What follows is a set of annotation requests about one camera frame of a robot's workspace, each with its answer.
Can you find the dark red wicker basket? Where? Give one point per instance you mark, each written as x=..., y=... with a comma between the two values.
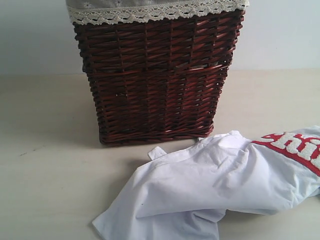
x=161, y=80

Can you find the grey lace-trimmed basket liner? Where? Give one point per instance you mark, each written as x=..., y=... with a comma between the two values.
x=98, y=12

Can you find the white t-shirt red lettering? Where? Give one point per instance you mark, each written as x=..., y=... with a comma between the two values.
x=184, y=194

